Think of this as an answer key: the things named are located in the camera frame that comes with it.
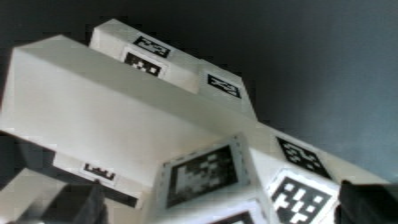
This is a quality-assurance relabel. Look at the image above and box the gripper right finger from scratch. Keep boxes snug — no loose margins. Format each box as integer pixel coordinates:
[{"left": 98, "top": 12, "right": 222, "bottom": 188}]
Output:
[{"left": 334, "top": 180, "right": 398, "bottom": 224}]

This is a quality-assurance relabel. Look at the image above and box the white chair leg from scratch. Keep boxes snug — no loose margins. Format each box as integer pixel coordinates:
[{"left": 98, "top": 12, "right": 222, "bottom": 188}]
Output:
[
  {"left": 266, "top": 169, "right": 339, "bottom": 224},
  {"left": 140, "top": 133, "right": 279, "bottom": 224}
]

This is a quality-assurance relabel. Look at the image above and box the white chair back part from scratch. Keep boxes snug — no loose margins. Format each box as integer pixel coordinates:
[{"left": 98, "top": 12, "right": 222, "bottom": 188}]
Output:
[{"left": 0, "top": 20, "right": 384, "bottom": 203}]

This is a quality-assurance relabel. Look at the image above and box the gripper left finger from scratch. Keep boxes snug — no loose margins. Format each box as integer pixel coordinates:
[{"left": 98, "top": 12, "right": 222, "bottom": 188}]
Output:
[{"left": 16, "top": 183, "right": 110, "bottom": 224}]

